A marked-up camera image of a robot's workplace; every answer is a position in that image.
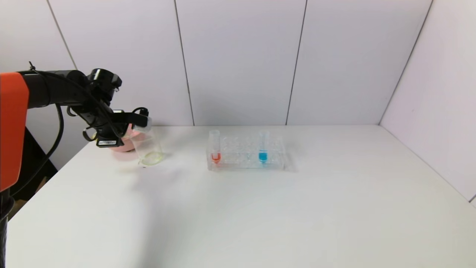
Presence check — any clear acrylic test tube rack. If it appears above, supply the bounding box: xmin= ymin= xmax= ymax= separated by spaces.
xmin=206 ymin=135 xmax=286 ymax=171

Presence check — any test tube with yellow pigment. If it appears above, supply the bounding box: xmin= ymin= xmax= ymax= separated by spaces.
xmin=128 ymin=116 xmax=153 ymax=137

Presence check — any pink plastic bowl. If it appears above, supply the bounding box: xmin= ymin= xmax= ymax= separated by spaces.
xmin=111 ymin=125 xmax=146 ymax=153

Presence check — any clear glass beaker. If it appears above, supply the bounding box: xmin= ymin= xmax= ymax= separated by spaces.
xmin=132 ymin=127 xmax=164 ymax=168

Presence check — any test tube with blue pigment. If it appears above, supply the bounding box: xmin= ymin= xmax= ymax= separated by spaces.
xmin=258 ymin=130 xmax=269 ymax=165

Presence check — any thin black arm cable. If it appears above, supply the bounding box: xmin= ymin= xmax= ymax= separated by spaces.
xmin=9 ymin=61 xmax=112 ymax=197

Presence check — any test tube with red pigment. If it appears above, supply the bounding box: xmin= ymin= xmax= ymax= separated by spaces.
xmin=209 ymin=130 xmax=222 ymax=165

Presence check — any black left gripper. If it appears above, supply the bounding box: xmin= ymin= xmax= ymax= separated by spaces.
xmin=96 ymin=123 xmax=128 ymax=147

